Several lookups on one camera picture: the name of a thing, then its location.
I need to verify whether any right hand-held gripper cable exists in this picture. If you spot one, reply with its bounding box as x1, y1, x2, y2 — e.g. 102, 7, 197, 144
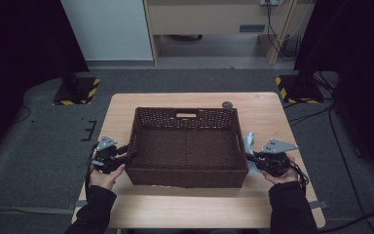
288, 162, 310, 191

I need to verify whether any person's left hand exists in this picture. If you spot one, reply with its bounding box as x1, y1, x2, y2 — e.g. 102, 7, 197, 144
89, 162, 127, 191

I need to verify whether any light blue cloth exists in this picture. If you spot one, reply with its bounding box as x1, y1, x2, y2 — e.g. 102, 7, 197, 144
243, 131, 264, 176

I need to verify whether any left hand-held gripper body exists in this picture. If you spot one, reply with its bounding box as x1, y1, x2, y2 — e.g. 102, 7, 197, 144
89, 136, 126, 175

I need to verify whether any white panel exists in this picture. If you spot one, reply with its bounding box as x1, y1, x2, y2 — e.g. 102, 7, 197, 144
59, 0, 154, 62

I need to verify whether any black floor cable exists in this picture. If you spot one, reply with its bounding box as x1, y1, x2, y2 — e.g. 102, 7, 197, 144
11, 105, 32, 125
320, 209, 374, 234
286, 103, 335, 128
328, 103, 371, 222

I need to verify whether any hand-held gripper cable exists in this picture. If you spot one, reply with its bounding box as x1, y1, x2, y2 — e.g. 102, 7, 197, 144
288, 162, 310, 191
84, 142, 99, 199

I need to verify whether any grey vent label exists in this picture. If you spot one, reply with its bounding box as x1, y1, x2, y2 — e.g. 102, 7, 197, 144
239, 23, 267, 33

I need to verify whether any person's right hand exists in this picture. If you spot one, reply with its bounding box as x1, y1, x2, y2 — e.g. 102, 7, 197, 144
261, 154, 301, 185

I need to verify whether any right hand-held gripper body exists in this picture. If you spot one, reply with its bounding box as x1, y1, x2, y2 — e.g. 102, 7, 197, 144
258, 138, 300, 178

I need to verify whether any brown wicker basket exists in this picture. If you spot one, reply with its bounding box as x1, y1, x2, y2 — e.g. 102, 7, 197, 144
125, 106, 249, 189

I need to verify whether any striped black stand base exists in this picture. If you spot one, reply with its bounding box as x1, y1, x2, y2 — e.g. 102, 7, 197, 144
52, 76, 101, 106
274, 73, 325, 105

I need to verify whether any black cable bundle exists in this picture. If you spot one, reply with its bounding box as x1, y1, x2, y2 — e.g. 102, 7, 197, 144
265, 0, 304, 62

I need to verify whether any black curtain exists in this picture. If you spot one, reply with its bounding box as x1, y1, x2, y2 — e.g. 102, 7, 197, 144
0, 0, 91, 164
293, 0, 374, 183

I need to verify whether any left hand-held gripper cable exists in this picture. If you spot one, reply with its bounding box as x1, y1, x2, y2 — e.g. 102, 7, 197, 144
84, 142, 99, 199

